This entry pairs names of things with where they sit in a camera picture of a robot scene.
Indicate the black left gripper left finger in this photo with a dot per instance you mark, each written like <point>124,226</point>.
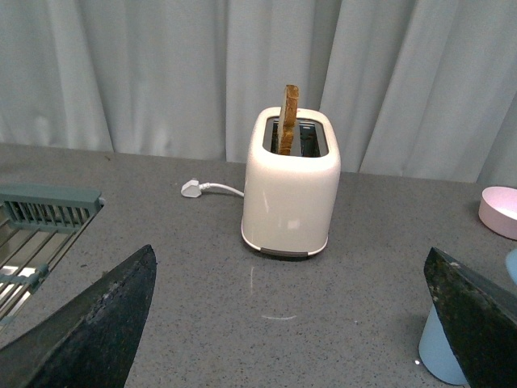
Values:
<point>93,339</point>

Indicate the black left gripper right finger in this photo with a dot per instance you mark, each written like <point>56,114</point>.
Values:
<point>476,311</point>

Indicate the light blue plastic cup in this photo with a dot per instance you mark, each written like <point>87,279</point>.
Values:
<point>438,351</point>

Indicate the pink plastic bowl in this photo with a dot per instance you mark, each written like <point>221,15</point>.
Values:
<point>497,210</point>

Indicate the green dish rack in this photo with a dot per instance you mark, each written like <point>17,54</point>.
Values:
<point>39,224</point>

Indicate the white power plug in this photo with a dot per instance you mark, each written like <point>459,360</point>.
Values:
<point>191,189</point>

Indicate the cream white toaster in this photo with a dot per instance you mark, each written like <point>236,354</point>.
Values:
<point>289,200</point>

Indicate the grey-white curtain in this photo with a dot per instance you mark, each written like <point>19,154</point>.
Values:
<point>423,89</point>

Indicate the toasted bread slice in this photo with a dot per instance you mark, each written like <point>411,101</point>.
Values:
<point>287,120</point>

